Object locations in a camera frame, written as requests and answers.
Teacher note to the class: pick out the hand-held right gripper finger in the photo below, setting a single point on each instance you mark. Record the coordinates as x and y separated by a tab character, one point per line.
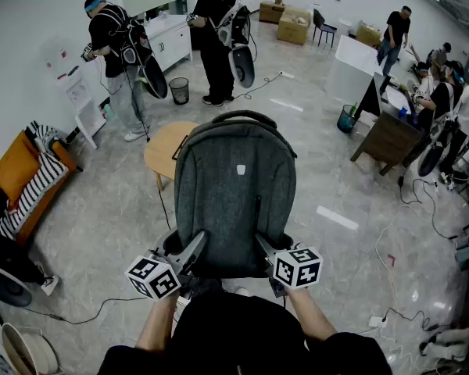
266	248

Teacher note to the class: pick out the white power strip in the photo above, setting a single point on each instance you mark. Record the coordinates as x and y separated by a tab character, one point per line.
287	74
376	322

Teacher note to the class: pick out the cardboard box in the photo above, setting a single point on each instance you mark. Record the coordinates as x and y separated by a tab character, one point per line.
293	27
269	12
368	35

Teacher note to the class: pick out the person's right forearm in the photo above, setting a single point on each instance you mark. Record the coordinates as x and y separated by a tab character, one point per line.
310	315

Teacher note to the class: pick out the blue wastebasket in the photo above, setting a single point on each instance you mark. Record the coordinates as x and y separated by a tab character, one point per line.
346	121

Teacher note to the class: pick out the person's left forearm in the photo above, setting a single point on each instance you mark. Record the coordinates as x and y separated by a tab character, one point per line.
158	322

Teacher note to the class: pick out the light wooden table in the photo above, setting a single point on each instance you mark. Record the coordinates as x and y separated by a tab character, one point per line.
164	147

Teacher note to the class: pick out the green bottle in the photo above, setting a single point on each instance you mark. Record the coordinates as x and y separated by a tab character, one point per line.
354	108

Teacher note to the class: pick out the white counter cabinet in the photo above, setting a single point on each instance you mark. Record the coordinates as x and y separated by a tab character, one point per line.
172	41

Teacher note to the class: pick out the black marker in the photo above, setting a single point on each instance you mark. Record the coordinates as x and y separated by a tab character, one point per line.
73	70

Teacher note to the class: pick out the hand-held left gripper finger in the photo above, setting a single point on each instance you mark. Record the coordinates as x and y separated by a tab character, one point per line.
193	248

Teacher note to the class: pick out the black mesh wastebasket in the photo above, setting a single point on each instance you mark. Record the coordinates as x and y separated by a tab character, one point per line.
179	90

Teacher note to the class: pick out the person's black shirt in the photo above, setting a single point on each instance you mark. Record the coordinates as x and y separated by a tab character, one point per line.
238	334

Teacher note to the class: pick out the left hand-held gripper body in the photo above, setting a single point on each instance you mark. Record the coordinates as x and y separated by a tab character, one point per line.
152	277

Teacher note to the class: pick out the black chair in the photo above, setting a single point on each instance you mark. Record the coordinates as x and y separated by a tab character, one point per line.
322	23

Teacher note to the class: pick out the white paper sheet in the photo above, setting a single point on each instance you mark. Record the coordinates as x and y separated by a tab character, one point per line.
396	98

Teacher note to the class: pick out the white side stand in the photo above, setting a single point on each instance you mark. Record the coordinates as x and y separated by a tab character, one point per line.
84	104

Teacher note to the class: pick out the white block cabinet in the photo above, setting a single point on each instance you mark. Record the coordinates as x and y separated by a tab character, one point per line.
351	68

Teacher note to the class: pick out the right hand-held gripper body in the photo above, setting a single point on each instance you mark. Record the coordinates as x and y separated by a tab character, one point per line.
297	268

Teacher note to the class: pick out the orange sofa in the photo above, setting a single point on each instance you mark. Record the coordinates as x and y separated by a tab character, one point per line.
43	205

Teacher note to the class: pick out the white crumpled cloth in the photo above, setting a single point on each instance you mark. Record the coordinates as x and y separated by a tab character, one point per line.
449	344

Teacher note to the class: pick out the black white striped blanket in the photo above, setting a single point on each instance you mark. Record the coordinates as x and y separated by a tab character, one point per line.
43	178

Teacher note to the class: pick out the dark brown desk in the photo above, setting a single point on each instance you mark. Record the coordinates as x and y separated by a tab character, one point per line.
387	139

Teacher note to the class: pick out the grey fabric backpack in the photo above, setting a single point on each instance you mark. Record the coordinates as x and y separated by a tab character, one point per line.
234	193

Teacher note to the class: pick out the orange cushion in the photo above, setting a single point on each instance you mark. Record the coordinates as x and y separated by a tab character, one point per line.
15	170

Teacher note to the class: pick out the teal bottle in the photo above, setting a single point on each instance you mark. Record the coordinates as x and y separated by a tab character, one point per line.
108	111

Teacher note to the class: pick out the black rectangular frame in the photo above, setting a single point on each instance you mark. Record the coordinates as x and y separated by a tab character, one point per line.
178	151

